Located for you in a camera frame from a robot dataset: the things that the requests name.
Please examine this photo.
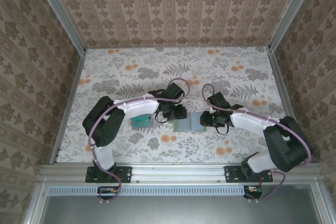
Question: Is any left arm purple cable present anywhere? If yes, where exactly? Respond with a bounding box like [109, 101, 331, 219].
[88, 77, 192, 205]

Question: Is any green circuit board piece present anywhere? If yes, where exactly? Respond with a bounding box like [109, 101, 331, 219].
[130, 113, 154, 130]

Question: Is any right aluminium frame post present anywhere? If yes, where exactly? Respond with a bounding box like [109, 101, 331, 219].
[267, 0, 321, 51]

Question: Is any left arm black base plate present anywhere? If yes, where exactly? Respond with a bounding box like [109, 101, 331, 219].
[85, 165, 132, 183]

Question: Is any aluminium frame post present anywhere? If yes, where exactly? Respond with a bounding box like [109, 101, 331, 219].
[267, 0, 321, 51]
[33, 0, 87, 54]

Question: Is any grey metal panel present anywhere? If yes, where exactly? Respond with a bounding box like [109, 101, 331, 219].
[23, 182, 331, 224]

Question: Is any left aluminium side rail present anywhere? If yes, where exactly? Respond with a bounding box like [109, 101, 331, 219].
[49, 49, 87, 164]

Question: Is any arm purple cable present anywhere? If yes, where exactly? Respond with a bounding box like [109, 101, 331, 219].
[201, 83, 313, 204]
[88, 77, 192, 205]

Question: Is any aluminium side rail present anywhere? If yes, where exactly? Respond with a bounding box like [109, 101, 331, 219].
[49, 49, 87, 164]
[267, 47, 311, 163]

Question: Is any right aluminium side rail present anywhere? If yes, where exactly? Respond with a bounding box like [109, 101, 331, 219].
[267, 47, 311, 163]

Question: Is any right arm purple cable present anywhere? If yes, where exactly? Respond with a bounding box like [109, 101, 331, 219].
[201, 83, 313, 204]

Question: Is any left aluminium frame post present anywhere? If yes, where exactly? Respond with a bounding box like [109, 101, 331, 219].
[33, 0, 87, 54]

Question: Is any aluminium front frame rail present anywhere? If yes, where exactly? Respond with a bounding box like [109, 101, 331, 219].
[38, 163, 322, 185]

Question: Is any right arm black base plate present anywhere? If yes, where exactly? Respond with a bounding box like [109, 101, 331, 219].
[225, 165, 274, 183]

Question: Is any slotted grey cable duct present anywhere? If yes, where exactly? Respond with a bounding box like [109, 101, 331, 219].
[48, 185, 263, 196]

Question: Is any mint green card holder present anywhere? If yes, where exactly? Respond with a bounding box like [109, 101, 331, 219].
[173, 112, 208, 132]

